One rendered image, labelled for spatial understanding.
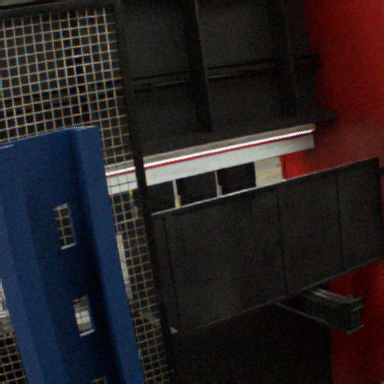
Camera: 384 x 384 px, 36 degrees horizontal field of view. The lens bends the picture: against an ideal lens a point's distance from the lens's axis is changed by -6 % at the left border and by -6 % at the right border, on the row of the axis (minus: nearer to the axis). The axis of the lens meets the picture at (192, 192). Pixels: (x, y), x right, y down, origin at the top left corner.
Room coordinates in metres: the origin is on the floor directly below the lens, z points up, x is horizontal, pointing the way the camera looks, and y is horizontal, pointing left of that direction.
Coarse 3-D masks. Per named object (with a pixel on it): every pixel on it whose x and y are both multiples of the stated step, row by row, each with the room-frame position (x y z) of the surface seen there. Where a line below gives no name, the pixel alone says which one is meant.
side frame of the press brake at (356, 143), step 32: (320, 0) 2.64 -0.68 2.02; (352, 0) 2.46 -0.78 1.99; (320, 32) 2.67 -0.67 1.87; (352, 32) 2.48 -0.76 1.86; (352, 64) 2.51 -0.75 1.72; (320, 96) 2.72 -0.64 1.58; (352, 96) 2.53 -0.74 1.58; (320, 128) 2.75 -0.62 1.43; (352, 128) 2.55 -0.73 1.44; (288, 160) 3.00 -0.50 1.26; (320, 160) 2.77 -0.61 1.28; (352, 160) 2.57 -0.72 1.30; (352, 288) 2.62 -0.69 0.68; (352, 352) 2.64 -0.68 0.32
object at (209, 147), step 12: (276, 132) 2.46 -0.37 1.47; (288, 132) 2.49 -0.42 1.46; (300, 132) 2.51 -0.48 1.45; (204, 144) 2.31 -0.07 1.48; (216, 144) 2.32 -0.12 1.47; (228, 144) 2.35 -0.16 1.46; (240, 144) 2.37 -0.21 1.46; (144, 156) 2.21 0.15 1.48; (156, 156) 2.21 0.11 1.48; (168, 156) 2.23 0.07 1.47; (180, 156) 2.25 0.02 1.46; (108, 168) 2.12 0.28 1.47; (120, 168) 2.14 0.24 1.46; (132, 168) 2.16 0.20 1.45
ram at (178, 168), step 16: (256, 144) 2.65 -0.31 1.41; (272, 144) 2.69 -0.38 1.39; (288, 144) 2.73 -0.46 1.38; (304, 144) 2.78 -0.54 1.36; (176, 160) 2.47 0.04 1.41; (192, 160) 2.50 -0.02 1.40; (208, 160) 2.54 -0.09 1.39; (224, 160) 2.57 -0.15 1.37; (240, 160) 2.61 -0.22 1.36; (128, 176) 2.37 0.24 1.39; (160, 176) 2.43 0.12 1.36; (176, 176) 2.46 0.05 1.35; (112, 192) 2.33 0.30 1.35
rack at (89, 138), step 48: (0, 144) 0.28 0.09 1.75; (48, 144) 0.30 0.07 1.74; (96, 144) 0.29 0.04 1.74; (0, 192) 0.26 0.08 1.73; (48, 192) 0.30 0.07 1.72; (96, 192) 0.29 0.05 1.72; (0, 240) 0.26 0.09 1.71; (48, 240) 0.29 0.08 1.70; (96, 240) 0.29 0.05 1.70; (48, 288) 0.29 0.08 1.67; (96, 288) 0.31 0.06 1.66; (48, 336) 0.26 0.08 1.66; (96, 336) 0.31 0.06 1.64
